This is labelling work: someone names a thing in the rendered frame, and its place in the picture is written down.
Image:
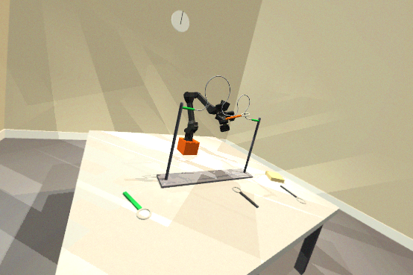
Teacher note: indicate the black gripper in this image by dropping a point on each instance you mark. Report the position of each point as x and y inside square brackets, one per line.
[222, 118]

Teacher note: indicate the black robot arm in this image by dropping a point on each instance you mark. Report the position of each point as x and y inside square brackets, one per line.
[192, 125]

